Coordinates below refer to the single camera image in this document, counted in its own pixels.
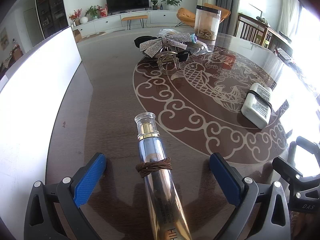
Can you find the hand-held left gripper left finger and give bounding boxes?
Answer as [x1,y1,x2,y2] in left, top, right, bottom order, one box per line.
[24,152,107,240]

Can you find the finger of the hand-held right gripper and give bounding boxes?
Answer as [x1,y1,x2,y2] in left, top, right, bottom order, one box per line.
[296,136,320,153]
[272,156,302,183]

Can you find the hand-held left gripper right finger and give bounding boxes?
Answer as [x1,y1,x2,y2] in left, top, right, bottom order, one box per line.
[209,152,292,240]

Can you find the black hair tie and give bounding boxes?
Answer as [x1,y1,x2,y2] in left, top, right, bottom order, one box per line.
[246,90,273,110]

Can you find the white bottle with printed label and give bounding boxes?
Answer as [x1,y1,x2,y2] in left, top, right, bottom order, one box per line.
[241,82,273,130]

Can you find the brown hair tie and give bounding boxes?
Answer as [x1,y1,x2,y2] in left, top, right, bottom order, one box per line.
[135,157,173,178]

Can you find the gold perfume bottle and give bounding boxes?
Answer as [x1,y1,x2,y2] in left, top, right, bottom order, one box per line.
[134,112,193,240]

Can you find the white box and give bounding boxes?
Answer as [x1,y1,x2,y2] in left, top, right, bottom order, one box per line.
[0,26,93,230]

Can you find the cotton swab pack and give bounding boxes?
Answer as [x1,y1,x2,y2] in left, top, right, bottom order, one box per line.
[160,29,213,57]

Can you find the tray of small goods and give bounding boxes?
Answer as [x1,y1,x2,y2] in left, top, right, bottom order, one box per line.
[275,47,293,62]

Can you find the wooden chair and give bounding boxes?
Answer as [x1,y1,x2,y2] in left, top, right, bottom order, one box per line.
[235,14,267,45]

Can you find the brown translucent hair claw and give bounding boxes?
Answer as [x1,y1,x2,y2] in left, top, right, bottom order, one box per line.
[157,51,179,73]

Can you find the black flat hair clip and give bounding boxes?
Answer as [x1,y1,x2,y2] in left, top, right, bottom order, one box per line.
[144,57,160,68]

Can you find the cardboard box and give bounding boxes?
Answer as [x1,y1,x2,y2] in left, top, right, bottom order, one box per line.
[72,29,83,43]

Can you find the black scrunchie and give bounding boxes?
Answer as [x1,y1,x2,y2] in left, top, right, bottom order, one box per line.
[134,36,160,48]

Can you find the silver rhinestone bow hair clip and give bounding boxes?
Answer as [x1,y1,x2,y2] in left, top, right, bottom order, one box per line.
[139,33,190,55]

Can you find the white television cabinet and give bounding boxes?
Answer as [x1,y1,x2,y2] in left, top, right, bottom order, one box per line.
[71,9,185,37]

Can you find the clear jar with black lid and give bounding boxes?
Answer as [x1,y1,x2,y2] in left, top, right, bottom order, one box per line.
[196,5,222,41]

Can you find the red flowers in white vase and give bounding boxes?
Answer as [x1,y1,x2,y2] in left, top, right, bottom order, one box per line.
[69,9,88,26]

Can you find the bushy green potted plant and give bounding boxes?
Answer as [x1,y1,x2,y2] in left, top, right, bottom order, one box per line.
[84,5,99,20]

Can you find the orange stool with black legs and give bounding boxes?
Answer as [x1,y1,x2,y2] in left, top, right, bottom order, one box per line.
[121,15,148,30]

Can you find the orange lounge chair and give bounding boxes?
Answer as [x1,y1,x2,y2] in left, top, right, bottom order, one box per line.
[176,3,230,28]

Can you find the dark glass display cabinet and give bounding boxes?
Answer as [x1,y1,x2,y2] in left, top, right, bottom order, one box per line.
[35,0,69,39]

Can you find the black flat television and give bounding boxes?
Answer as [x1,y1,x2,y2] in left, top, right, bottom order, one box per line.
[106,0,149,13]

